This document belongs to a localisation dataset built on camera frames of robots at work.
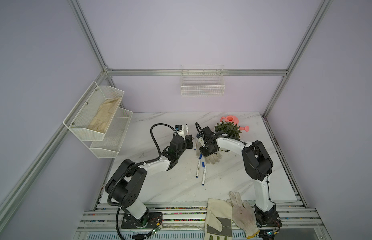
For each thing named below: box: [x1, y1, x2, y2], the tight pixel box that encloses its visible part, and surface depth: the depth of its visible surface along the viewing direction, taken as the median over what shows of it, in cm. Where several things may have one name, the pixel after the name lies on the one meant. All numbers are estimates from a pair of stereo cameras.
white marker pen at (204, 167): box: [201, 161, 207, 186], surface depth 91 cm
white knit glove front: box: [228, 191, 260, 239], surface depth 76 cm
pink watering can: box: [220, 115, 249, 132], surface depth 104 cm
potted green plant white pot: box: [213, 121, 242, 138], surface depth 90 cm
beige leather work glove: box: [204, 198, 233, 240], surface depth 75 cm
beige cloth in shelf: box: [88, 97, 122, 134], surface depth 80 cm
